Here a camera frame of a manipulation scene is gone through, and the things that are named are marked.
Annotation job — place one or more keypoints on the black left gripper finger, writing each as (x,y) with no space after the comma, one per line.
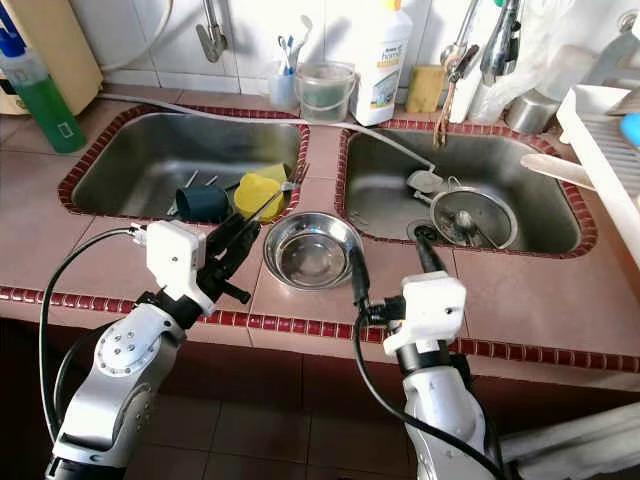
(245,235)
(224,240)

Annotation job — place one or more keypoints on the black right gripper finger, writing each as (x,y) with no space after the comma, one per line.
(428,258)
(361,278)

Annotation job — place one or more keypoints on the yellow plastic bowl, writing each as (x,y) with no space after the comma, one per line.
(258,198)

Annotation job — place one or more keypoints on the blue plastic mug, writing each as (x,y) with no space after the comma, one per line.
(200,205)

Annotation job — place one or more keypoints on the stainless steel bowl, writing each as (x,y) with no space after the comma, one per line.
(310,255)

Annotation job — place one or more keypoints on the steel fork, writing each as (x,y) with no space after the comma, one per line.
(295,178)

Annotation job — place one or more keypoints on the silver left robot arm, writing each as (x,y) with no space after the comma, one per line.
(120,360)

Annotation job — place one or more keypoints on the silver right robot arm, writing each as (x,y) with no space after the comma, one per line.
(440,410)

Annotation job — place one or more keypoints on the round steel pot lid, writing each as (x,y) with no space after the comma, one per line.
(490,205)

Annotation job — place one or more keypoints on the steel sink basin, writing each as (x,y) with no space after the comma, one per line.
(550,210)
(130,160)

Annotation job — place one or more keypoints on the clear toothbrush cup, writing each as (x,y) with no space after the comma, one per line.
(282,92)

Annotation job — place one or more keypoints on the clear plastic bucket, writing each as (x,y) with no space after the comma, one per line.
(325,100)

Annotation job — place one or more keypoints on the white bottle green cap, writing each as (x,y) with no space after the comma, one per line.
(470,105)

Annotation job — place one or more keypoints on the tan worn sponge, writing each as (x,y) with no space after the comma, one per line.
(425,90)

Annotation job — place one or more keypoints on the steel cup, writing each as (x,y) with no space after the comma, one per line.
(530,115)

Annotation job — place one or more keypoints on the white bottle yellow cap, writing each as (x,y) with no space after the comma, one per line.
(382,70)

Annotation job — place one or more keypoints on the white dish rack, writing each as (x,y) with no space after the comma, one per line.
(590,140)

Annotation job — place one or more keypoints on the green liquid soap bottle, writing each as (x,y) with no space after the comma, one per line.
(50,110)

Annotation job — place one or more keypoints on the chrome pull-out faucet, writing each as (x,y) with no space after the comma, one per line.
(500,50)

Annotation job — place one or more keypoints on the blue bowl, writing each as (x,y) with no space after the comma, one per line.
(632,130)

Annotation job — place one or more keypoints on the beige water appliance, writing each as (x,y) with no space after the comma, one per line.
(60,50)

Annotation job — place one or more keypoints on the clear plastic bag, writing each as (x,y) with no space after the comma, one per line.
(570,40)

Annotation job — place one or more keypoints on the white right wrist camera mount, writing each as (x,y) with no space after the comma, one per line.
(430,305)

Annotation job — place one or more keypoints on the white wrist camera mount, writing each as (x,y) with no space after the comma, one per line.
(430,305)
(175,260)

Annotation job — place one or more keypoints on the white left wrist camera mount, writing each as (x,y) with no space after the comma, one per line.
(175,260)

